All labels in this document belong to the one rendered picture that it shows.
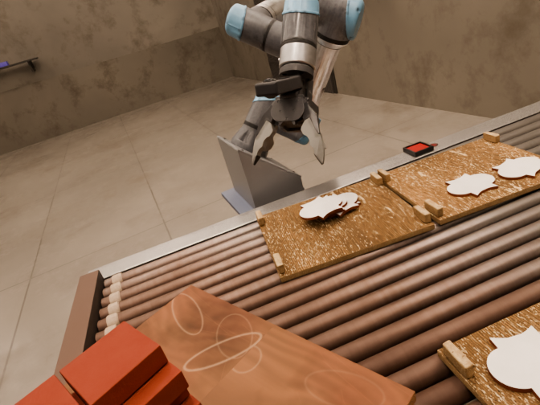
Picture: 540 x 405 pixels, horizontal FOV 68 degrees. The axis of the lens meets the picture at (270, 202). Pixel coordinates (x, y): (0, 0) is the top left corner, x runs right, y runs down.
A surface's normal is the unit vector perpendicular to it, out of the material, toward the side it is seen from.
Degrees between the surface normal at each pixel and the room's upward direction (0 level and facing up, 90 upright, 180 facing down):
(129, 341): 0
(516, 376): 0
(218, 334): 0
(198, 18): 90
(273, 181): 90
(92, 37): 90
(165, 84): 90
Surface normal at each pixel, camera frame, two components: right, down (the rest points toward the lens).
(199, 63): 0.38, 0.33
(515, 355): -0.25, -0.86
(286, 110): -0.45, -0.11
